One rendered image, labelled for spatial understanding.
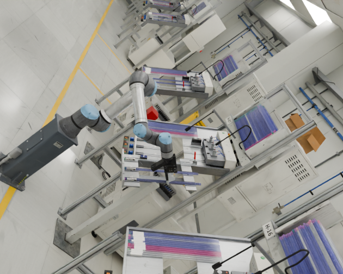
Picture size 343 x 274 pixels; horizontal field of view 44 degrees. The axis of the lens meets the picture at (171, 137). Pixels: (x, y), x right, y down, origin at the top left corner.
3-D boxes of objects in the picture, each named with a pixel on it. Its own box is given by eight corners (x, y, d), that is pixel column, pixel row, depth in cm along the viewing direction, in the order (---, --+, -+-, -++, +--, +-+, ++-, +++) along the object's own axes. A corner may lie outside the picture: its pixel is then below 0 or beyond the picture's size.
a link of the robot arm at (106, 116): (81, 117, 289) (144, 68, 276) (95, 124, 301) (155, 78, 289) (87, 130, 283) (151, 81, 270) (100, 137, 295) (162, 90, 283)
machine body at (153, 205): (87, 234, 335) (149, 194, 319) (98, 185, 397) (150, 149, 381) (139, 281, 360) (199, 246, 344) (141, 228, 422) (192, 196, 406)
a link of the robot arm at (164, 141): (163, 130, 261) (173, 133, 257) (164, 144, 267) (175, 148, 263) (154, 136, 256) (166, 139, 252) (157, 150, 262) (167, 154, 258)
